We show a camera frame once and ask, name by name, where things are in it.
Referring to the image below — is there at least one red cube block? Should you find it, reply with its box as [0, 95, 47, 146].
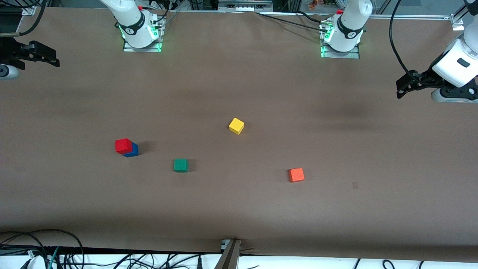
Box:
[115, 138, 133, 155]

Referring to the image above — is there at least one yellow cube block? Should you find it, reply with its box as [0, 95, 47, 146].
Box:
[229, 117, 245, 135]

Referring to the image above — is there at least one brown paper table cover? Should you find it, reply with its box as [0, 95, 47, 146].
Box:
[0, 7, 478, 262]

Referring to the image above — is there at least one aluminium profile beam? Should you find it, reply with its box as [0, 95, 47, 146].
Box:
[214, 239, 242, 269]

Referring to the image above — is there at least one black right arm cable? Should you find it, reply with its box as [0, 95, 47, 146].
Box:
[0, 0, 47, 38]

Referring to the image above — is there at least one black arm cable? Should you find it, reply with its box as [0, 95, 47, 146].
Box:
[389, 0, 419, 75]
[0, 0, 47, 38]

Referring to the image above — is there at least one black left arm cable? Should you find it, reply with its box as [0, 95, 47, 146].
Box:
[389, 0, 419, 75]

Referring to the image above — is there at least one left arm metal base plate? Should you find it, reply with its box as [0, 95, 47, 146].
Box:
[320, 40, 361, 59]

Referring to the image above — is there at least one aluminium frame rail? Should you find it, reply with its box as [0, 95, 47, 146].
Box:
[358, 14, 452, 19]

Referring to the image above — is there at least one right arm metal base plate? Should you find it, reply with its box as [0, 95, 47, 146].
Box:
[123, 17, 162, 53]

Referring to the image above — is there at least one thin black table cable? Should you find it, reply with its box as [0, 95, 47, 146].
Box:
[295, 10, 323, 24]

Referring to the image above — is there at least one thick black table cable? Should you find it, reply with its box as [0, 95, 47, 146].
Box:
[256, 12, 330, 31]

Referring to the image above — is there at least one black looped floor cable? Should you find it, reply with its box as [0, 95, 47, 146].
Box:
[0, 229, 85, 269]

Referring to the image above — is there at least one metal frame crossbar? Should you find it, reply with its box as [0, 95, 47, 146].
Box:
[218, 0, 274, 12]

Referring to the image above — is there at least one teal cable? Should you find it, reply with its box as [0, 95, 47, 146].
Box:
[46, 247, 60, 269]

